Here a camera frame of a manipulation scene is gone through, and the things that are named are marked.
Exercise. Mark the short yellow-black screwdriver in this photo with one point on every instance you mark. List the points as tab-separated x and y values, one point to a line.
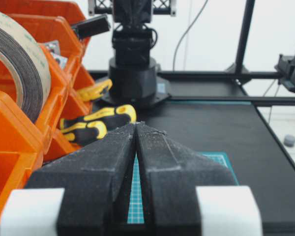
84	133

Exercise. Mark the green cutting mat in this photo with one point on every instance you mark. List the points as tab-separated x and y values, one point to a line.
135	211

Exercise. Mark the long yellow-black screwdriver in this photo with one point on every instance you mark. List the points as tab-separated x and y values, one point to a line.
112	117

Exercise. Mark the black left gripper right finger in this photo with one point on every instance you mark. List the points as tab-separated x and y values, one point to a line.
188	194

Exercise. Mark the beige double-sided tape roll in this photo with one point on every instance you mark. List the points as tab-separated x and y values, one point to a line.
27	64

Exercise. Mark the black metal stand frame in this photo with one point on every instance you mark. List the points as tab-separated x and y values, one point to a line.
229	54

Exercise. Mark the yellow utility knife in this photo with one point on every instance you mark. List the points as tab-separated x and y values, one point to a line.
95	91

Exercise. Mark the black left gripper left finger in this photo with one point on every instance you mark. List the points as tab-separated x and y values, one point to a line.
73	195

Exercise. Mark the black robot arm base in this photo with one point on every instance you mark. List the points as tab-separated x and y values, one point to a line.
132	70

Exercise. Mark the small grey cap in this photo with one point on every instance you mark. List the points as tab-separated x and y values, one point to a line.
289	140

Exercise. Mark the orange plastic bin rack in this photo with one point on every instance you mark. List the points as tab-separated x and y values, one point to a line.
26	145

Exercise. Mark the black aluminium frame profile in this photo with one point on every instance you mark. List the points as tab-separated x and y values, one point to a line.
90	27

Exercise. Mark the silver corner brackets pile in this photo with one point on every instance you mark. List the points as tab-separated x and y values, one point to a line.
54	49

